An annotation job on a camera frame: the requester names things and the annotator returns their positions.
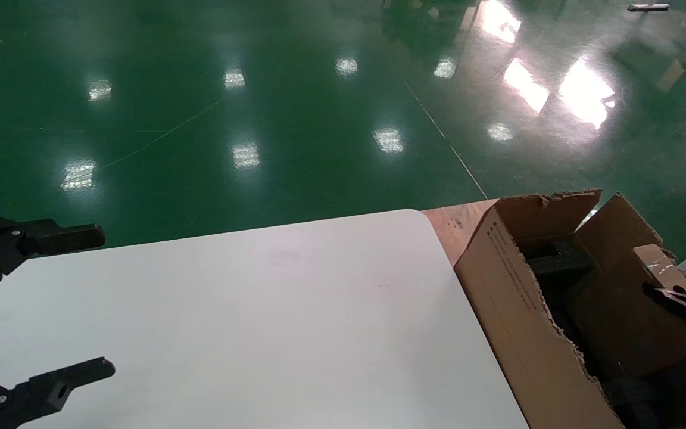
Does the small brown wooden box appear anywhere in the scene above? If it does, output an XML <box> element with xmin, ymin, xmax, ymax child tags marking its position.
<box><xmin>565</xmin><ymin>243</ymin><xmax>686</xmax><ymax>382</ymax></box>

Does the big torn cardboard box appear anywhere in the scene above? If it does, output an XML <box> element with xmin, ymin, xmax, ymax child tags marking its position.
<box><xmin>453</xmin><ymin>189</ymin><xmax>686</xmax><ymax>429</ymax></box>

